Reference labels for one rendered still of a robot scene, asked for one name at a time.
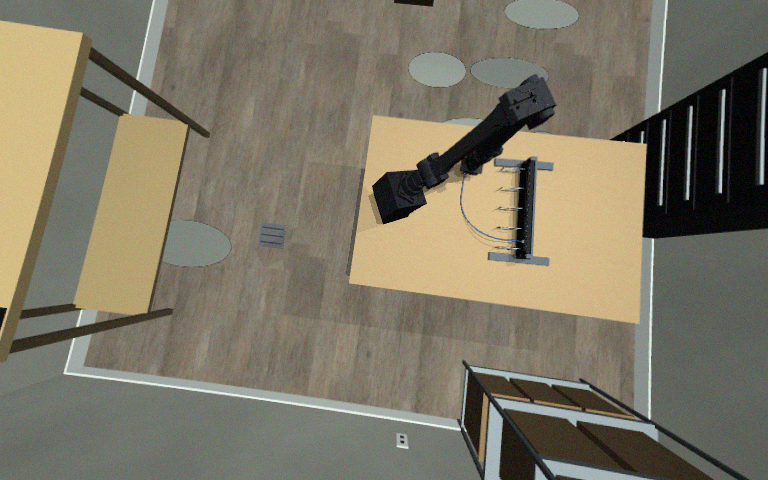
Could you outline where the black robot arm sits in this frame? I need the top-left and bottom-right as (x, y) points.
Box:
(397, 74), (556, 204)

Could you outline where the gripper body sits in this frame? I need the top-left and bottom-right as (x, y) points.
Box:
(460, 158), (483, 175)

